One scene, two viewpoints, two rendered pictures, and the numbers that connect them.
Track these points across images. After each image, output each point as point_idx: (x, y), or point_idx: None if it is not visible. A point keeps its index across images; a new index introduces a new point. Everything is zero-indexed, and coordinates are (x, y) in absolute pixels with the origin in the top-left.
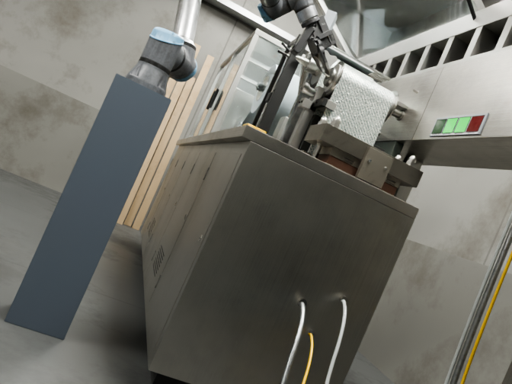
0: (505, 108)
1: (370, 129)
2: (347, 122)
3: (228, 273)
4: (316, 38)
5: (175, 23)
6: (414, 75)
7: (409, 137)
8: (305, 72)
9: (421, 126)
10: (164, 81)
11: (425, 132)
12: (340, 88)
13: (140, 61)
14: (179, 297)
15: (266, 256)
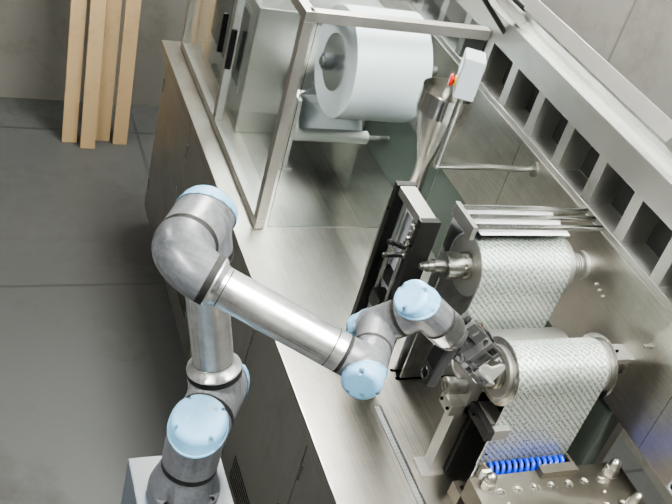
0: None
1: (568, 426)
2: (528, 434)
3: None
4: (465, 363)
5: (194, 348)
6: (649, 290)
7: (634, 437)
8: (429, 133)
9: (655, 443)
10: (215, 484)
11: (661, 464)
12: (515, 405)
13: (168, 479)
14: None
15: None
